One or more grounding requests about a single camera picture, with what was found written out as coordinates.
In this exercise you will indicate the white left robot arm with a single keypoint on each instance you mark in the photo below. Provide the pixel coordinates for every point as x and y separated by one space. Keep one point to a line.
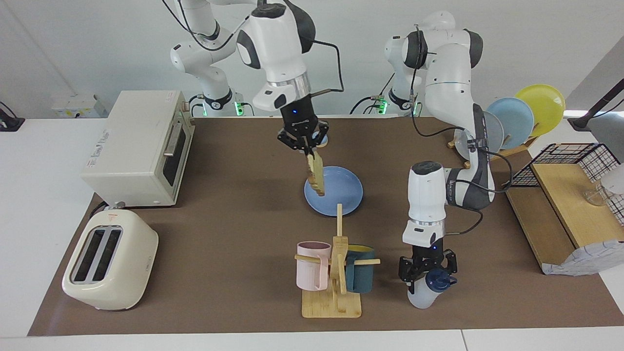
448 73

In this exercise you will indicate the grey round plate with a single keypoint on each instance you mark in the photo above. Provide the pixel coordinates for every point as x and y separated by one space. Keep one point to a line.
495 131

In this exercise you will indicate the toasted bread slice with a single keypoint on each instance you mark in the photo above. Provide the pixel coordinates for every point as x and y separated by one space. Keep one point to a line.
317 175

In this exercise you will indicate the wooden mug tree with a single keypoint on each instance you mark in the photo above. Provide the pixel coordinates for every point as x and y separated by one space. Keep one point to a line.
336 307

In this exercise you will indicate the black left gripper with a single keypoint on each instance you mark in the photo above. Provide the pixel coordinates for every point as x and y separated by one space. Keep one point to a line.
429 256

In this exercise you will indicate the wooden shelf unit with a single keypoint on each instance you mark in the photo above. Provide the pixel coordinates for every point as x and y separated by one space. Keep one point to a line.
570 204

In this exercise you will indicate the wooden plate rack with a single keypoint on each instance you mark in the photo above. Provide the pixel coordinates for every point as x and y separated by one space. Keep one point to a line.
512 152

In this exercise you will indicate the yellow round plate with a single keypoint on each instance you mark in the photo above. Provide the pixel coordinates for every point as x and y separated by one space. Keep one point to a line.
543 105

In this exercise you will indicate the small blue call bell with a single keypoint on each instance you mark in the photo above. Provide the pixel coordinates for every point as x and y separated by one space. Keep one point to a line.
324 143

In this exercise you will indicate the white squeeze bottle blue cap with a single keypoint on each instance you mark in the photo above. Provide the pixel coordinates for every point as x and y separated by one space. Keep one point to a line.
421 297

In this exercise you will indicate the cream two-slot toaster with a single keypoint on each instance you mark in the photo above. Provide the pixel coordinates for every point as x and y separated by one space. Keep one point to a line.
122 263

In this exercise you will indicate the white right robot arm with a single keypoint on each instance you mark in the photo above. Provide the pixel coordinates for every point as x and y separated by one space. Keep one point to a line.
273 44

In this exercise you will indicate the marble patterned shelf panel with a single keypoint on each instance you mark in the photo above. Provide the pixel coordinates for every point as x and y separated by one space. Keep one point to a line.
585 258

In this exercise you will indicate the white toaster oven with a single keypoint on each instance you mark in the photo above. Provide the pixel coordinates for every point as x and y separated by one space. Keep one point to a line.
131 141

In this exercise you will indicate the blue round plate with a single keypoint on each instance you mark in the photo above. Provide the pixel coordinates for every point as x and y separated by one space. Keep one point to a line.
512 122
341 190

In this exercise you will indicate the clear glass jar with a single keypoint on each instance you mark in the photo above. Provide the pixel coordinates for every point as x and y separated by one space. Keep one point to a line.
594 197

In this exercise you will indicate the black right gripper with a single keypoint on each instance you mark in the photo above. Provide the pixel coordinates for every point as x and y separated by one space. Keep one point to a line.
300 117

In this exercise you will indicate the brown table mat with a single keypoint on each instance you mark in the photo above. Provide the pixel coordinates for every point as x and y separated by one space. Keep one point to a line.
234 234

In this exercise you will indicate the black camera stand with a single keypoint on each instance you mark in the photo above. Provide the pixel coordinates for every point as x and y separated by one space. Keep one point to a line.
580 122

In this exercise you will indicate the black table clamp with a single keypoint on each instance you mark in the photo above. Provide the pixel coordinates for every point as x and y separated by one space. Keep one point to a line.
9 123

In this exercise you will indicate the dark teal mug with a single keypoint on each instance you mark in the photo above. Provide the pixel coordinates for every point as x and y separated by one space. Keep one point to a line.
363 275

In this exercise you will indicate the white frosted container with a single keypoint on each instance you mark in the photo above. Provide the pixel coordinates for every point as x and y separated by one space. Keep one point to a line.
613 180

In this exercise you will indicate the pink mug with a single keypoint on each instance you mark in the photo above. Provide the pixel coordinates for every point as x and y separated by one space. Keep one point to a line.
309 270

